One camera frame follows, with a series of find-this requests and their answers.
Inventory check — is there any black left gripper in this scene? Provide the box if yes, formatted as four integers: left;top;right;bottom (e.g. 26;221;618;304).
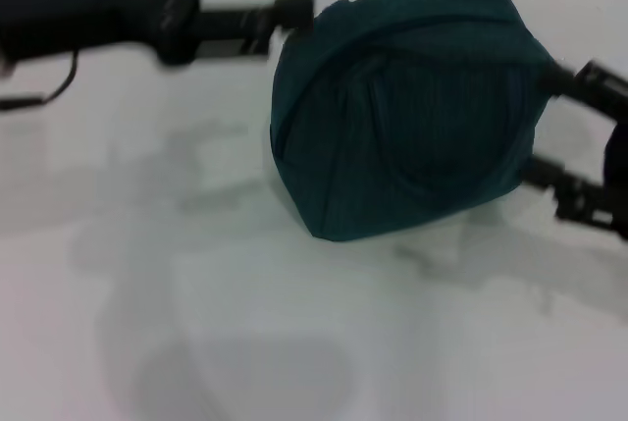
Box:
0;0;275;68

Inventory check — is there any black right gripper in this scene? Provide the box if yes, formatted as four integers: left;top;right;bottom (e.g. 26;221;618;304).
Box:
520;59;628;241

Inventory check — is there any dark teal fabric lunch bag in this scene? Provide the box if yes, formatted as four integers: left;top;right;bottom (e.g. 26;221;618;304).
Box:
269;0;551;244

